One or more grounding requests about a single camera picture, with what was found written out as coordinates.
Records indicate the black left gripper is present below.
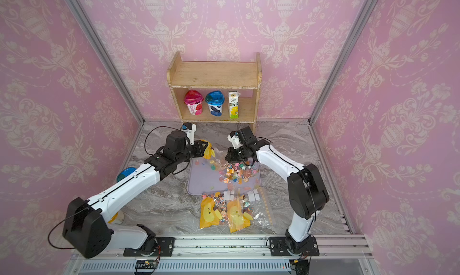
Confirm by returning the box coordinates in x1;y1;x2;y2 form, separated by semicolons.
175;139;210;165

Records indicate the pile of colourful candies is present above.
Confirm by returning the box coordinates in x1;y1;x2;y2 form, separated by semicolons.
195;159;260;185

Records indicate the ziploc candy bag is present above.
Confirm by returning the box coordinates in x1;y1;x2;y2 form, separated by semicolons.
224;185;275;233
200;192;228;229
203;140;228;165

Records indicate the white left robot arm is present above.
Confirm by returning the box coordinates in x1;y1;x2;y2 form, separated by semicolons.
62;130;209;259

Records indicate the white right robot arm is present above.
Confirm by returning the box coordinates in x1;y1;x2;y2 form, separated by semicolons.
225;127;329;254

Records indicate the lavender plastic tray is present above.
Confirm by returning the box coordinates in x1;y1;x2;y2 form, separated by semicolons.
188;158;261;195

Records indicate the green white juice carton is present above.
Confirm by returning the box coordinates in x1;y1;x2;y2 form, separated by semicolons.
228;91;240;119

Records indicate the pink lid yogurt cup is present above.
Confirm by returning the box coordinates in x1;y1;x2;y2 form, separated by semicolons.
184;90;204;115

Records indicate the blue lid cup on table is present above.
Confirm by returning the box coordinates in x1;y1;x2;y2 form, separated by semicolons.
116;167;136;182

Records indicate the blue lid yogurt cup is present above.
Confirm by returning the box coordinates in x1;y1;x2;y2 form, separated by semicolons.
205;91;225;117

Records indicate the wooden shelf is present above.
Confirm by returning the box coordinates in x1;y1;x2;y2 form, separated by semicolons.
167;51;262;132

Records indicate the orange lid cup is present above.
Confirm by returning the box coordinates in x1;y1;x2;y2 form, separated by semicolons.
108;210;125;225

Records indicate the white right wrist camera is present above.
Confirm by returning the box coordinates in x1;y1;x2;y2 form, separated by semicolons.
228;131;242;149

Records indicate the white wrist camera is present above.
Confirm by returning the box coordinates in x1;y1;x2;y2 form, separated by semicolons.
181;123;196;145
228;131;242;149

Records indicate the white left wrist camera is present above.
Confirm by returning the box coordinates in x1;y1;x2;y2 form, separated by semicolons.
181;123;196;145

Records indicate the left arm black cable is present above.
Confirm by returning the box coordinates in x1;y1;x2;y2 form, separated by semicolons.
143;125;180;156

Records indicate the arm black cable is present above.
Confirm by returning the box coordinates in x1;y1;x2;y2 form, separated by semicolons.
143;125;180;156
256;136;321;225

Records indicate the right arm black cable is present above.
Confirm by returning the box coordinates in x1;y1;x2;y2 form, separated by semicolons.
256;136;321;225

